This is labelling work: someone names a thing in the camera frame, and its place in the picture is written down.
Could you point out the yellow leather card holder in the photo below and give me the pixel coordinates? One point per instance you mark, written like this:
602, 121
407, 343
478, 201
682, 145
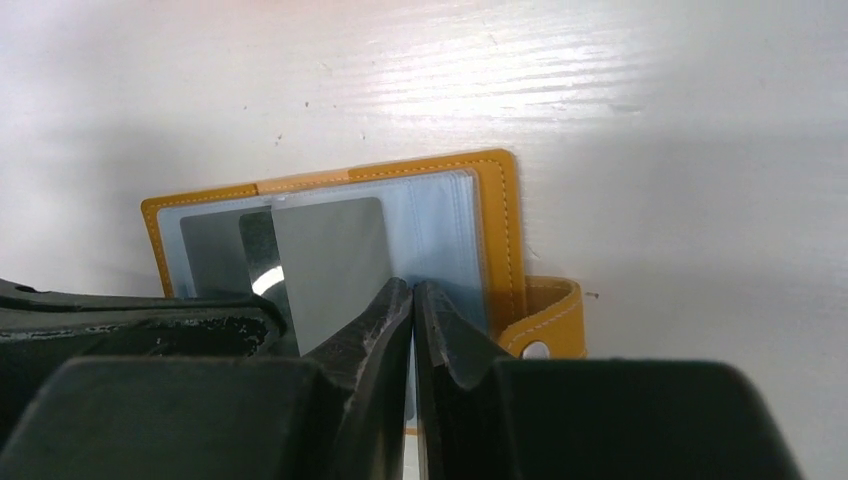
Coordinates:
525, 309

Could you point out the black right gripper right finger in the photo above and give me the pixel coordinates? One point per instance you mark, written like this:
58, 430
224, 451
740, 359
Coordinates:
484, 414

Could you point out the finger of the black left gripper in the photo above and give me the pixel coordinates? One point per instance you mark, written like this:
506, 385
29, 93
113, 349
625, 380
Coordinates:
41, 330

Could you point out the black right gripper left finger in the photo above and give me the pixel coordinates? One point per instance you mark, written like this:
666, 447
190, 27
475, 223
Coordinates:
334, 413

